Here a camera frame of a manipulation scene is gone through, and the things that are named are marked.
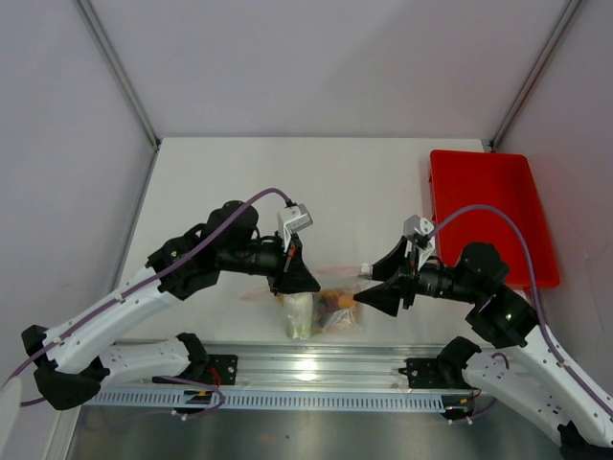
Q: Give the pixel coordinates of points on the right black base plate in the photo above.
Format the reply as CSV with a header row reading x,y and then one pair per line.
x,y
431,373

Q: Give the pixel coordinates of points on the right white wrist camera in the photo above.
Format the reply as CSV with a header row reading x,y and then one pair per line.
x,y
417,231

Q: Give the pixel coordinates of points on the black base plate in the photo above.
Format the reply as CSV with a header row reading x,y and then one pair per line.
x,y
216,370
431,373

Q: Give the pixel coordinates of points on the red plastic bin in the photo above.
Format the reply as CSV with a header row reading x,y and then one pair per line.
x,y
505,182

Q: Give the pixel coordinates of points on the left aluminium frame post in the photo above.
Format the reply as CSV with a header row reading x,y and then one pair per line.
x,y
92,22

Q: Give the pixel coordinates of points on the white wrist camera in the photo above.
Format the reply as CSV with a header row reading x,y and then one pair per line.
x,y
291,220
417,231

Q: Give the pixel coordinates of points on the clear zip top bag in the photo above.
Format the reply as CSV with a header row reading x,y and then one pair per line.
x,y
351,279

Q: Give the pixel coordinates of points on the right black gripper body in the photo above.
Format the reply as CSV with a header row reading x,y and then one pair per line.
x,y
437,279

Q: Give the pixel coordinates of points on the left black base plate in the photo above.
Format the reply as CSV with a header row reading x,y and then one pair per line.
x,y
216,370

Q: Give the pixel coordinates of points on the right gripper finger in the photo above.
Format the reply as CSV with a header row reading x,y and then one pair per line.
x,y
388,265
385,297

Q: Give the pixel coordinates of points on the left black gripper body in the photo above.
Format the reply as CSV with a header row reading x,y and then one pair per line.
x,y
261,258

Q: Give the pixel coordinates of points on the right aluminium frame post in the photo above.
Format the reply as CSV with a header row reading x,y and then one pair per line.
x,y
562,27

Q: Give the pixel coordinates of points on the aluminium frame post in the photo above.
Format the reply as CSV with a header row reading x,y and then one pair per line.
x,y
92,22
562,27

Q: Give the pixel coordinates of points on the white green leek toy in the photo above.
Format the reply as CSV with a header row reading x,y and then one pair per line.
x,y
298,312

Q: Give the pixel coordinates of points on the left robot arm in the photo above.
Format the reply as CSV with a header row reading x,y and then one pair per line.
x,y
180,268

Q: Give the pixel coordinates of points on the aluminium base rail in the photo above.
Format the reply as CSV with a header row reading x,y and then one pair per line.
x,y
266,368

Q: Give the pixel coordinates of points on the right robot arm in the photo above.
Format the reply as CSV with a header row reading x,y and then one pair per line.
x,y
562,402

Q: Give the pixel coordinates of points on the white slotted cable duct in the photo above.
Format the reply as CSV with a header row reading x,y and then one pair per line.
x,y
271,400

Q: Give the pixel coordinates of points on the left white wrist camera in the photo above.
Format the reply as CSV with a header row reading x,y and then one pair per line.
x,y
291,220

